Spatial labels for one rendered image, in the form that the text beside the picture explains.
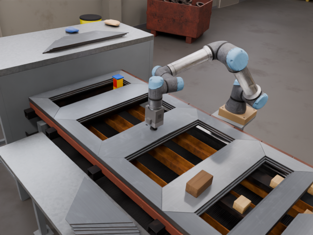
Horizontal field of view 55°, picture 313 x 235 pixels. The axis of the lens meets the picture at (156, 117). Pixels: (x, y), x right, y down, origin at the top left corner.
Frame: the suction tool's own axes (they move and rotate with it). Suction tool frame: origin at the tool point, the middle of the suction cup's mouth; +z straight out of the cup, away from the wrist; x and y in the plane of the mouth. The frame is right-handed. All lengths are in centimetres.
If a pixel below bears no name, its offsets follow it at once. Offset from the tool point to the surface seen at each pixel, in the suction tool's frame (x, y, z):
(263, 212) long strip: -6, 72, -1
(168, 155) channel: 5.4, 7.8, 15.5
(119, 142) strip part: -22.2, -1.6, -0.7
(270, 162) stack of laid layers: 28, 57, 1
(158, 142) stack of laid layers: -5.5, 9.6, 0.3
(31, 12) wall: 87, -365, 18
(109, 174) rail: -36.9, 9.3, 4.9
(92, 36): 25, -99, -24
